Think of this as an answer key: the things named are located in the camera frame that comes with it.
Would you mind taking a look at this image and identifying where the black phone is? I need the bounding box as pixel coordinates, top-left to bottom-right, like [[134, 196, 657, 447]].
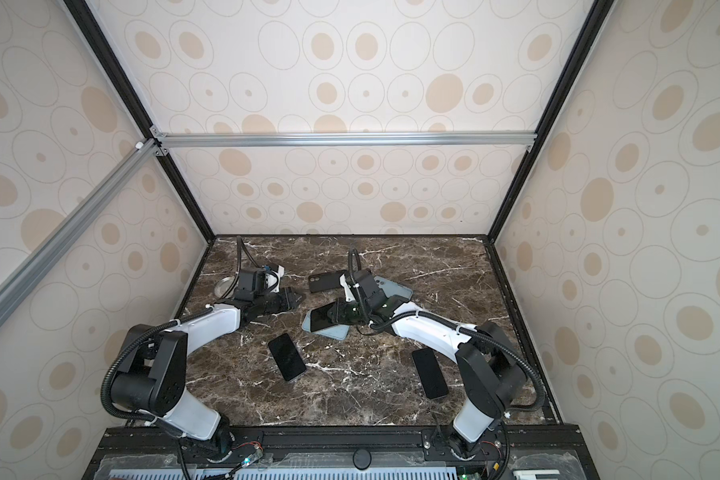
[[411, 348, 449, 400], [267, 333, 307, 382], [309, 302, 338, 333]]

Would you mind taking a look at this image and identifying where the black base frame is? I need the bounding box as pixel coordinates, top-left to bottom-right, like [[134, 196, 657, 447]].
[[82, 425, 599, 479]]

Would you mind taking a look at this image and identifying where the light blue case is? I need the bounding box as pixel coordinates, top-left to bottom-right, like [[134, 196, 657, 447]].
[[374, 276, 413, 301], [302, 311, 349, 341]]

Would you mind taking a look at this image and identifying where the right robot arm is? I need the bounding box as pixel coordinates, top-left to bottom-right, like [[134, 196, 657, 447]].
[[328, 248, 546, 458]]

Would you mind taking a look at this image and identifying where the blue soup can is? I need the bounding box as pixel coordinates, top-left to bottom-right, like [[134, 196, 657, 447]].
[[213, 277, 238, 300]]

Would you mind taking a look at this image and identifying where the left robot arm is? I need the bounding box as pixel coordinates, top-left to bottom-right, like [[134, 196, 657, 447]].
[[100, 239, 303, 459]]

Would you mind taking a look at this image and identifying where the aluminium rail left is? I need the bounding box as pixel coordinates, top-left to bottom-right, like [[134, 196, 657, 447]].
[[0, 139, 158, 328]]

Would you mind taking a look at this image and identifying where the aluminium rail back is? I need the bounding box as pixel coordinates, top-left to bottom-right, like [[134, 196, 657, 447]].
[[156, 131, 537, 149]]

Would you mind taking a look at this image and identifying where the black phone case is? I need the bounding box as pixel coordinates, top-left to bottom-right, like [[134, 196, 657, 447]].
[[308, 270, 346, 293]]

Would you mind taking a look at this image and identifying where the aluminium rail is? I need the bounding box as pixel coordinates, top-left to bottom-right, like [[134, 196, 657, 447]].
[[156, 131, 537, 149], [0, 139, 158, 328]]

